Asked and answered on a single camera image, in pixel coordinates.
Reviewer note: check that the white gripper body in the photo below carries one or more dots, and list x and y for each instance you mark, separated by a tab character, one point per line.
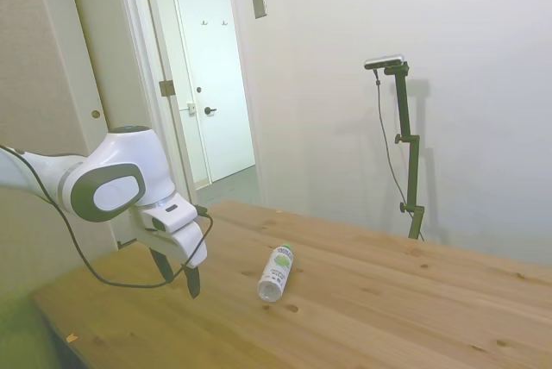
177	222

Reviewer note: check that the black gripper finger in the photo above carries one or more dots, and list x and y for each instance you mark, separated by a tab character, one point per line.
163	263
193	282

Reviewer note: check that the clear water bottle green label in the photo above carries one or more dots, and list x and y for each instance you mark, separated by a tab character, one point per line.
276	272

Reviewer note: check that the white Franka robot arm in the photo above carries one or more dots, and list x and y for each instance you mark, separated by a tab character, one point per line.
116	158

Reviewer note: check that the brass door hinge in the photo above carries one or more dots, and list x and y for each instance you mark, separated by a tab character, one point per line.
166	89

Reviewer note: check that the brass round door knob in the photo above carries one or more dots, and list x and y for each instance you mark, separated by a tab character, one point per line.
95	114

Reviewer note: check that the white door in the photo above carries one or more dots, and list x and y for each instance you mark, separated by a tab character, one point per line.
215	63

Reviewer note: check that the beige open door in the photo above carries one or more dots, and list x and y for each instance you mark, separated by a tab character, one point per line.
112	41

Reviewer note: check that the grey wall plate box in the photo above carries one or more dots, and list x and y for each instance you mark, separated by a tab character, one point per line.
259	2

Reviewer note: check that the black jointed camera stand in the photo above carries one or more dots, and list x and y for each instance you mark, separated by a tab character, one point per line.
409	158

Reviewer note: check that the grey camera on stand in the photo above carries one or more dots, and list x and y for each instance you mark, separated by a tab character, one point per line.
384	60

